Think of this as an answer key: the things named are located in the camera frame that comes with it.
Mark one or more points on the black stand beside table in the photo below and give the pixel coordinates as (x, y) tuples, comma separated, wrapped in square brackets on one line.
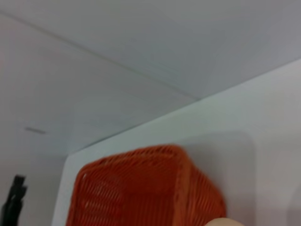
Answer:
[(14, 202)]

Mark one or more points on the orange woven plastic basket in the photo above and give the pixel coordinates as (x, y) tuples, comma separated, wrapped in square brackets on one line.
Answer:
[(141, 188)]

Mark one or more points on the round sesame bread bun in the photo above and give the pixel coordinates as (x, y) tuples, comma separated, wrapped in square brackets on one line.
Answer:
[(221, 222)]

